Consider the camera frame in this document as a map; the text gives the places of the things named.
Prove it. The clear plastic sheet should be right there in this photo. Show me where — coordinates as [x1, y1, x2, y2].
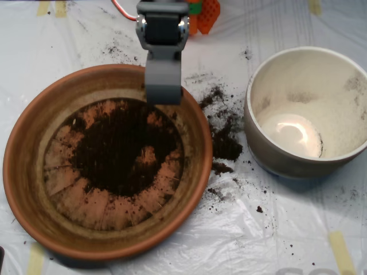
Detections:
[0, 0, 367, 275]

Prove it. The spilled dark soil patch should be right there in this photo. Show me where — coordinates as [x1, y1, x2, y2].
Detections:
[199, 84, 244, 177]

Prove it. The dark soil heap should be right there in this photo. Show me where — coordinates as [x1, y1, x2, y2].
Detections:
[70, 99, 184, 198]

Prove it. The white ceramic pot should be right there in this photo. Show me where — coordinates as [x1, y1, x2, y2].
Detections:
[243, 46, 367, 180]

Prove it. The terracotta plant pot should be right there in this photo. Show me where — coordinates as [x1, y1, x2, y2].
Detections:
[2, 63, 213, 261]

